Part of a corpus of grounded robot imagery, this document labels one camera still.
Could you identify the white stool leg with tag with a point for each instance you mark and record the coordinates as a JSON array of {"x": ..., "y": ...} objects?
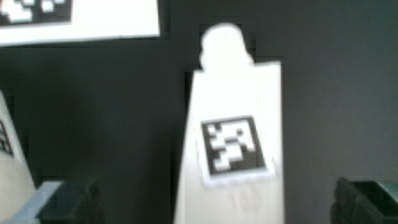
[{"x": 231, "y": 180}]

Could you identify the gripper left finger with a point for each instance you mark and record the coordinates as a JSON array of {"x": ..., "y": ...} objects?
[{"x": 61, "y": 205}]

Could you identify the white stool leg middle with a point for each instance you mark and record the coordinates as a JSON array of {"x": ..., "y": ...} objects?
[{"x": 16, "y": 184}]

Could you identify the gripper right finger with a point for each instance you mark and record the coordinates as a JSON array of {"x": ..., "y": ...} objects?
[{"x": 365, "y": 202}]

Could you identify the white paper marker sheet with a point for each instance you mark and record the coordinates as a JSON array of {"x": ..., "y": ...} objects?
[{"x": 45, "y": 21}]

